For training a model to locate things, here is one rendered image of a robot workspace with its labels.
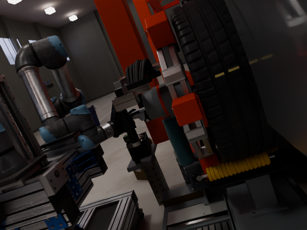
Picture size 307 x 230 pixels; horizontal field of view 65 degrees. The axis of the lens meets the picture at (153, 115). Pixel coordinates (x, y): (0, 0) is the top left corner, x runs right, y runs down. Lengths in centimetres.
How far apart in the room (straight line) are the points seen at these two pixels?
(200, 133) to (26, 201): 76
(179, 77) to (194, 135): 20
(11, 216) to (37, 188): 20
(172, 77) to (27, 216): 83
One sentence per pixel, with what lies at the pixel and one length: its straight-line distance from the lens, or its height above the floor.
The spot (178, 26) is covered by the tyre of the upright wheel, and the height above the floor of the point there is 109.
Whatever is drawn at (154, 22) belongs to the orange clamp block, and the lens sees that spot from 83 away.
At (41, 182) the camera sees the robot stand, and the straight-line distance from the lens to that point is 109.
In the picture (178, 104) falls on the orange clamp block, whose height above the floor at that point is 88.
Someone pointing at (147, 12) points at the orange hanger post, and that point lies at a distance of 347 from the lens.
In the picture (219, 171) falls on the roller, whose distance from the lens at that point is 102.
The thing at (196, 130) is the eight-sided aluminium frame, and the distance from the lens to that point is 81.
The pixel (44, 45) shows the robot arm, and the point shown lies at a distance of 126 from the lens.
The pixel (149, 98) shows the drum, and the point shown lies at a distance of 101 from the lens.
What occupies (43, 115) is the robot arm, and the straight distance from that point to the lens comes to 112.
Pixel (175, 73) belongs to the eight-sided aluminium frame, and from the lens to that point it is 77.
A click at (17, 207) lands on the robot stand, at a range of 121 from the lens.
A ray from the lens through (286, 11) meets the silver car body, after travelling 39.
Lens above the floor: 102
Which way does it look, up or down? 11 degrees down
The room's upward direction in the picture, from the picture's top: 22 degrees counter-clockwise
